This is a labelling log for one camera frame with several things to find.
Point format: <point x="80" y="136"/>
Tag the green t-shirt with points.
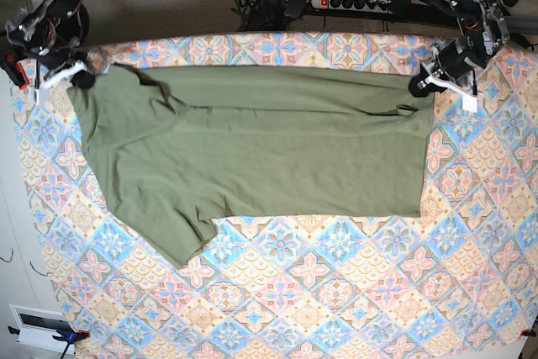
<point x="175" y="148"/>

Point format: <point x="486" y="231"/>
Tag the orange clamp bottom right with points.
<point x="530" y="333"/>

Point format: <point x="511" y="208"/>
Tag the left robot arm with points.
<point x="483" y="33"/>

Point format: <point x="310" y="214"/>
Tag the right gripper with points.
<point x="61" y="65"/>

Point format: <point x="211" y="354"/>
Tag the blue clamp bottom left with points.
<point x="67" y="336"/>

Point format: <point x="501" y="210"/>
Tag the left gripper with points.
<point x="452" y="68"/>

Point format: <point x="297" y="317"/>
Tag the white power strip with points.
<point x="374" y="6"/>

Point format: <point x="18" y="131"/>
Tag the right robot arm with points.
<point x="46" y="37"/>

